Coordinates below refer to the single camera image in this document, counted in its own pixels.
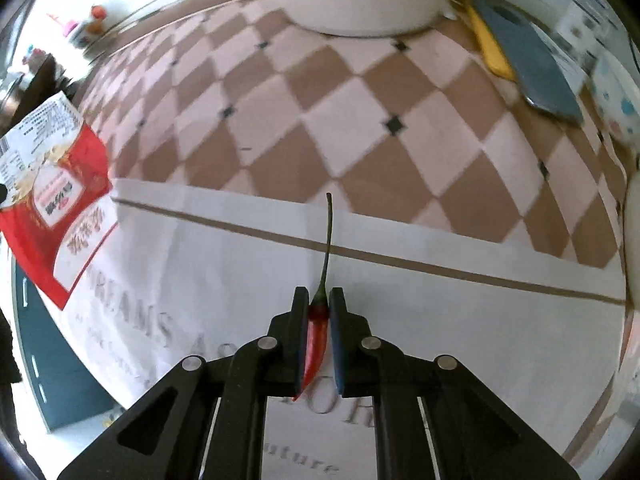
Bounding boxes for grey blue cutting board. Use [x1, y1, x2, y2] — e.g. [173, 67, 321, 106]
[472, 0, 584, 126]

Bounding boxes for white dotted bowl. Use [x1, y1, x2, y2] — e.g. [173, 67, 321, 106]
[590, 50, 640, 151]

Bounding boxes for red white food packet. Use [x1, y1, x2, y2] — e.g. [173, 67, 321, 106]
[1, 92, 118, 309]

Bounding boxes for yellow cutting board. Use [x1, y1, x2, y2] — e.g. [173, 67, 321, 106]
[464, 0, 516, 82]

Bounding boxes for checkered brown tablecloth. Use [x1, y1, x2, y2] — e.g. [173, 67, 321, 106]
[55, 0, 639, 479]

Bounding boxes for blue kitchen cabinets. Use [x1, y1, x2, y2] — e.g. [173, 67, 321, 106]
[11, 260, 122, 434]

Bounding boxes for red chili pepper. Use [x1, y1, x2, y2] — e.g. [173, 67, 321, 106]
[294, 193, 333, 401]

